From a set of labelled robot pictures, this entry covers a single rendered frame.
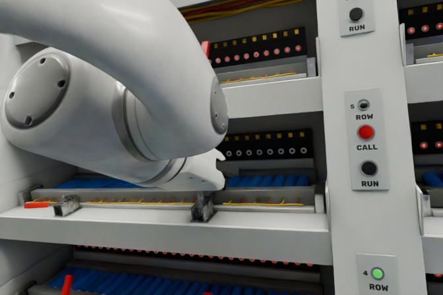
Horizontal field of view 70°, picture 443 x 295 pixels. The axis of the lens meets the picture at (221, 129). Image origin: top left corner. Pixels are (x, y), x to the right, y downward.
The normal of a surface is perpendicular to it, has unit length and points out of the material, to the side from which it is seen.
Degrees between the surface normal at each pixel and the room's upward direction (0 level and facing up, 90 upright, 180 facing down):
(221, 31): 90
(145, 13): 76
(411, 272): 90
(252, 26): 90
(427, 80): 108
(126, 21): 85
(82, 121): 123
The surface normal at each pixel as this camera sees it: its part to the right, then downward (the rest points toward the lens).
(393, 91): -0.36, -0.14
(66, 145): 0.37, 0.81
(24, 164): 0.93, -0.07
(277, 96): -0.34, 0.18
